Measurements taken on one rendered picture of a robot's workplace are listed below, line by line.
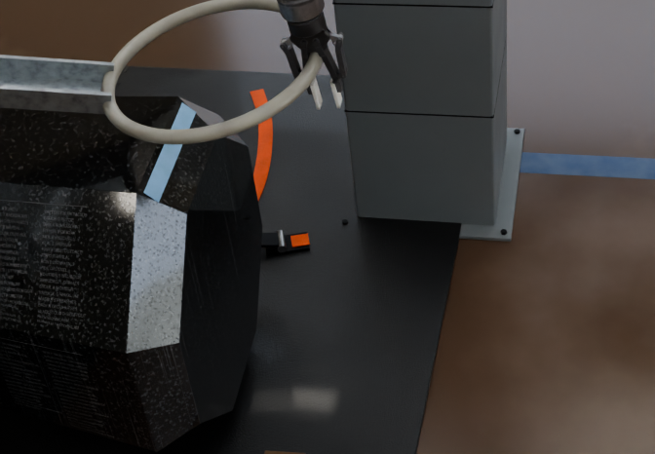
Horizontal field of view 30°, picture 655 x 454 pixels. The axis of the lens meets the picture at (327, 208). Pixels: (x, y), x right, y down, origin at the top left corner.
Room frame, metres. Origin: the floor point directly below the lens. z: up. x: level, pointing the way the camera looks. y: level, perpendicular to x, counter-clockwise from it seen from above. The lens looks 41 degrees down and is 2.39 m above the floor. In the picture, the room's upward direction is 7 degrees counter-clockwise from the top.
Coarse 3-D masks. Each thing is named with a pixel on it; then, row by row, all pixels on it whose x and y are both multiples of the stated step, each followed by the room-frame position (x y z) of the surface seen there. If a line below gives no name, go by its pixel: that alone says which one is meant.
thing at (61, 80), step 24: (0, 72) 2.20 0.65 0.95; (24, 72) 2.20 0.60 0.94; (48, 72) 2.20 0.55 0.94; (72, 72) 2.20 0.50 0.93; (96, 72) 2.20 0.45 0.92; (0, 96) 2.09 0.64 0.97; (24, 96) 2.09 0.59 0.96; (48, 96) 2.09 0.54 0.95; (72, 96) 2.09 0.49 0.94; (96, 96) 2.09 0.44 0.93
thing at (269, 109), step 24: (216, 0) 2.38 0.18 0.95; (240, 0) 2.36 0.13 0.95; (264, 0) 2.33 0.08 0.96; (168, 24) 2.34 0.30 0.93; (120, 72) 2.21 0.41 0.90; (312, 72) 2.03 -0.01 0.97; (288, 96) 1.96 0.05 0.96; (120, 120) 2.01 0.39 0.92; (240, 120) 1.92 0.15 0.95; (264, 120) 1.93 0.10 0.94
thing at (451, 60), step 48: (336, 0) 2.63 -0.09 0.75; (384, 0) 2.60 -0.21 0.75; (432, 0) 2.57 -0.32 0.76; (480, 0) 2.53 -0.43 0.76; (384, 48) 2.60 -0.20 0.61; (432, 48) 2.57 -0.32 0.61; (480, 48) 2.53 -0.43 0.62; (384, 96) 2.60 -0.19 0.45; (432, 96) 2.57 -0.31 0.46; (480, 96) 2.53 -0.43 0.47; (384, 144) 2.61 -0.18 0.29; (432, 144) 2.57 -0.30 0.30; (480, 144) 2.53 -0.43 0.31; (384, 192) 2.61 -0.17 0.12; (432, 192) 2.57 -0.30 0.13; (480, 192) 2.54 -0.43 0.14
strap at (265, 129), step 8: (256, 96) 3.28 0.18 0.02; (264, 96) 3.27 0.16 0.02; (256, 104) 3.24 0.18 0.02; (264, 128) 3.11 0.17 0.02; (272, 128) 3.10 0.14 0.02; (264, 136) 3.06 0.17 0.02; (272, 136) 3.06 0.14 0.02; (264, 144) 3.02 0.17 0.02; (264, 152) 2.98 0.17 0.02; (256, 160) 2.95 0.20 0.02; (264, 160) 2.94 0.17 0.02; (256, 168) 2.91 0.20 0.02; (264, 168) 2.91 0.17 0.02; (256, 176) 2.87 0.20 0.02; (264, 176) 2.87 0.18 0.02; (256, 184) 2.83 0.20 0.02; (264, 184) 2.83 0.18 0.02; (256, 192) 2.80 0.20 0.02
